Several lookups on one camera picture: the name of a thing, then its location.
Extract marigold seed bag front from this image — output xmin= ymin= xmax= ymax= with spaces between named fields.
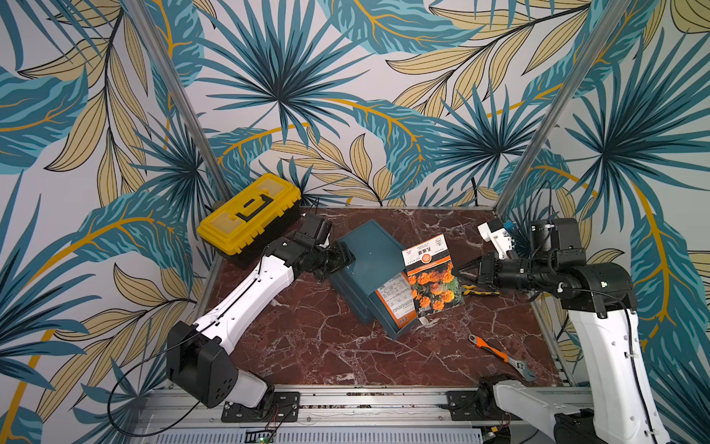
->
xmin=402 ymin=234 xmax=464 ymax=318

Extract teal drawer cabinet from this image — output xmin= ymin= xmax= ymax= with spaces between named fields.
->
xmin=330 ymin=220 xmax=415 ymax=338

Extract teal top drawer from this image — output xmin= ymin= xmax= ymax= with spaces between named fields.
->
xmin=368 ymin=273 xmax=422 ymax=340

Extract orange seed bag back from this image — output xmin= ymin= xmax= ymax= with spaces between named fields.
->
xmin=375 ymin=273 xmax=417 ymax=329

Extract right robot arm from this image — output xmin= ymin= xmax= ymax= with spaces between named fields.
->
xmin=455 ymin=218 xmax=671 ymax=443

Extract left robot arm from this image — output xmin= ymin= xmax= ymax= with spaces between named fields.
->
xmin=166 ymin=238 xmax=355 ymax=408

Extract yellow black pliers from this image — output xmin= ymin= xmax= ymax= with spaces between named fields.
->
xmin=462 ymin=285 xmax=500 ymax=297

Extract yellow black toolbox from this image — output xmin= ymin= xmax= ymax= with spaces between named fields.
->
xmin=197 ymin=173 xmax=301 ymax=269

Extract orange adjustable wrench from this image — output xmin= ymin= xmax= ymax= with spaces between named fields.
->
xmin=468 ymin=334 xmax=537 ymax=382

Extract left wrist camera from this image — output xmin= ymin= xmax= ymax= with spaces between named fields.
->
xmin=293 ymin=213 xmax=332 ymax=249

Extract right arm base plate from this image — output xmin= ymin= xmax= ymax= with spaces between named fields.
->
xmin=446 ymin=390 xmax=500 ymax=421

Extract left aluminium corner post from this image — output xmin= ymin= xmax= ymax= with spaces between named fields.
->
xmin=124 ymin=0 xmax=232 ymax=202

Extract aluminium corner post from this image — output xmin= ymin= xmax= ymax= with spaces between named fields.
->
xmin=124 ymin=0 xmax=232 ymax=202
xmin=494 ymin=0 xmax=632 ymax=216

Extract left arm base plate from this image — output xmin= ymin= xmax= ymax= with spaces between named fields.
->
xmin=221 ymin=391 xmax=301 ymax=424

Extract aluminium front rail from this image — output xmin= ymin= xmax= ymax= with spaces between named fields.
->
xmin=131 ymin=385 xmax=551 ymax=443

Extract right aluminium corner post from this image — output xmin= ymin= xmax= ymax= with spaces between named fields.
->
xmin=494 ymin=0 xmax=632 ymax=216

